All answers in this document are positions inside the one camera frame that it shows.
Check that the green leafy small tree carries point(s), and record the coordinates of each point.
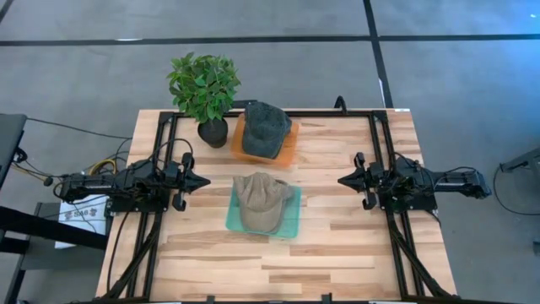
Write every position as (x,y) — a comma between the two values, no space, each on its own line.
(204,86)

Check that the black clamp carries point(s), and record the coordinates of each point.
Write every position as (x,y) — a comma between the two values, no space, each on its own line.
(341,105)

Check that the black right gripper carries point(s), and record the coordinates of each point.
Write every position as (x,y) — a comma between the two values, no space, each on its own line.
(371,179)

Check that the white printed bag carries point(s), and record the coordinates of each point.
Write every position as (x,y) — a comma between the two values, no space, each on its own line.
(80,215)

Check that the black aluminium table frame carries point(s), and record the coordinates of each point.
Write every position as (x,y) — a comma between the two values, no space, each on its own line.
(316,113)

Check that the translucent orange plastic bin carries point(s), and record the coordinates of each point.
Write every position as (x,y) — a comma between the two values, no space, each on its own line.
(291,148)

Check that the translucent green plastic bin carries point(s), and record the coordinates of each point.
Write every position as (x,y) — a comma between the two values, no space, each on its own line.
(293,219)

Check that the black plant pot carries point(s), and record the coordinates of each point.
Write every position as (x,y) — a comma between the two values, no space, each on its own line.
(213,134)

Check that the dark grey baseball cap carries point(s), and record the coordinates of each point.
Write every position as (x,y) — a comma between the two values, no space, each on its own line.
(266,131)

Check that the tan baseball cap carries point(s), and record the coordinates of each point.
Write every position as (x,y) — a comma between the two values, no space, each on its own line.
(261,200)

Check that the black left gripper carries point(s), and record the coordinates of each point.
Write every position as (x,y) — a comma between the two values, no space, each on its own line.
(177,179)

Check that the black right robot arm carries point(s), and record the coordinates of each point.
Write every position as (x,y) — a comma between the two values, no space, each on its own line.
(455,181)

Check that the grey side table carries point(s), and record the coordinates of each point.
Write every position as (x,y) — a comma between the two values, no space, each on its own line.
(42,270)

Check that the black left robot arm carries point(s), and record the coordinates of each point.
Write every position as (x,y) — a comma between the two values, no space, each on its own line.
(93,183)

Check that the grey metal stand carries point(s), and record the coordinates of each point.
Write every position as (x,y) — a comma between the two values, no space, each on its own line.
(527,160)

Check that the black stand bar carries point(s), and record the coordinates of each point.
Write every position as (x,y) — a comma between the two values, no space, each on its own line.
(42,228)

